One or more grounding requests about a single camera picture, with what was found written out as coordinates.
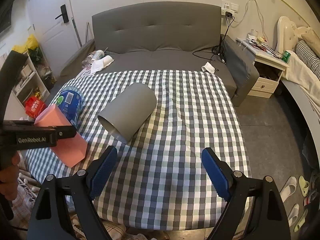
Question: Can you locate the yellow plastic bag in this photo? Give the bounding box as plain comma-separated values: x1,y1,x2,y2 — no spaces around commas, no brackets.
12,34,39,54

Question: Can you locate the white slipper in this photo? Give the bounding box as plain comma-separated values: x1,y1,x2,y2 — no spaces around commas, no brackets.
280,176,297,202

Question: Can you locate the white drink cup with straw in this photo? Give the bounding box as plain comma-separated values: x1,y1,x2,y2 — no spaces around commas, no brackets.
92,48,108,60

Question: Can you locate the white open shelf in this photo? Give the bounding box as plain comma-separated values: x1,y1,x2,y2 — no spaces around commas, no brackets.
12,52,50,106

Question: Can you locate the wall power socket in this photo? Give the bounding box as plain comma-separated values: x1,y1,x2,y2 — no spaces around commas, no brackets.
221,0,239,16

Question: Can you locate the black door handle lock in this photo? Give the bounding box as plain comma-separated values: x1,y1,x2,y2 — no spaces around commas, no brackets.
55,4,69,24

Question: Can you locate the person's left hand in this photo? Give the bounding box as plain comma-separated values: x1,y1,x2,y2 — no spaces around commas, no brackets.
0,152,20,201

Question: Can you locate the grey sofa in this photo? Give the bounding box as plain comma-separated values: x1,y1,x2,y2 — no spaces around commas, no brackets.
59,2,259,106

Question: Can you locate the red bag on floor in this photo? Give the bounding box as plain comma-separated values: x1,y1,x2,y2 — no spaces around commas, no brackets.
25,96,47,119

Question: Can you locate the white bedside table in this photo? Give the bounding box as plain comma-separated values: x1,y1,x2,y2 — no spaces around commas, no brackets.
236,38,289,98

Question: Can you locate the green soda can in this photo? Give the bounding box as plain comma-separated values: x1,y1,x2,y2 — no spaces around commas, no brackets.
281,50,291,63

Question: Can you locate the beige pillow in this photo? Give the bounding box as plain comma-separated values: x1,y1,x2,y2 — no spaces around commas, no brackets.
302,29,320,55

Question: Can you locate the pink hexagonal cup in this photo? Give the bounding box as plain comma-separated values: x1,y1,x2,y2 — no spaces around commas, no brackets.
35,104,87,167

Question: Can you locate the checkered tablecloth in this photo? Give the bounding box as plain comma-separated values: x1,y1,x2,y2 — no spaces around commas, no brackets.
24,70,251,230

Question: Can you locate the green handled broom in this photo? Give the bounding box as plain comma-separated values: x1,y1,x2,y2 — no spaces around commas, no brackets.
72,17,82,47

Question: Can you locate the yellow green slipper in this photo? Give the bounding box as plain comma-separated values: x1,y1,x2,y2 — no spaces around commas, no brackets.
298,176,310,197

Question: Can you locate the bed with white headboard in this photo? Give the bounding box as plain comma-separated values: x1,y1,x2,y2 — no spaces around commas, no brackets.
274,16,320,136

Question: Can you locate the white paper cup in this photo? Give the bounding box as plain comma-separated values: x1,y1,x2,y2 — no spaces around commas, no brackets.
100,55,114,68

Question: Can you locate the white hexagonal board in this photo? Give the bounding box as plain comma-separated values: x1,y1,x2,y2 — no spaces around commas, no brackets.
80,54,93,77

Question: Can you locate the white door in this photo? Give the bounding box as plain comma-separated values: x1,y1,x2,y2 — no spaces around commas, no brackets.
28,0,80,78

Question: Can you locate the black power cable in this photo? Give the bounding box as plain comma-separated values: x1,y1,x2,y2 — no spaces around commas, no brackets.
191,13,236,65

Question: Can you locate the white blanket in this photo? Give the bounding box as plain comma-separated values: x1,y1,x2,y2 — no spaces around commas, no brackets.
283,50,320,116

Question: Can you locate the grey cylindrical cup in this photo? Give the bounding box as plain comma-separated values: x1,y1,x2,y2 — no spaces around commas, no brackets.
98,83,157,144

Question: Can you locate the striped pillow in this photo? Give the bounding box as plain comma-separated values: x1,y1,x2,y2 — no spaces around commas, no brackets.
296,40,320,79

